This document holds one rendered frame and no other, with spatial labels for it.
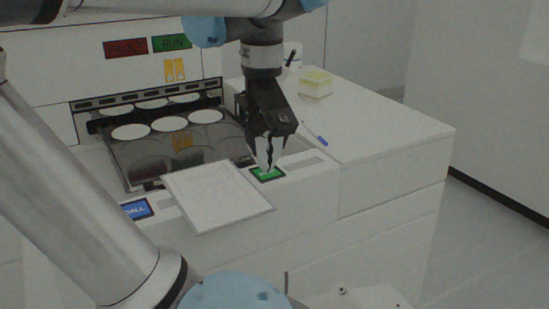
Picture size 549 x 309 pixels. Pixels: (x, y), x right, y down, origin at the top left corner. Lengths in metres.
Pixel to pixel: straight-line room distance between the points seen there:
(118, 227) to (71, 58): 0.83
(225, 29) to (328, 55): 2.90
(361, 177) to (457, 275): 1.29
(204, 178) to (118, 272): 0.39
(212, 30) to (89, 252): 0.33
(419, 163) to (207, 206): 0.54
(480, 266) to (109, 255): 1.96
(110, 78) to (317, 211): 0.70
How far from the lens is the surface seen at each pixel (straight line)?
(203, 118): 1.26
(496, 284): 2.19
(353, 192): 0.94
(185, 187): 0.81
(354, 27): 3.59
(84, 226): 0.46
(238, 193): 0.78
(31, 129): 0.44
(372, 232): 1.07
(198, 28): 0.62
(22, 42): 1.24
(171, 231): 0.76
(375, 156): 0.94
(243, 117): 0.80
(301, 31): 3.29
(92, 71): 1.27
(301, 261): 0.96
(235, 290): 0.43
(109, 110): 1.29
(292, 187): 0.83
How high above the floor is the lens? 1.39
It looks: 28 degrees down
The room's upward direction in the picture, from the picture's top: straight up
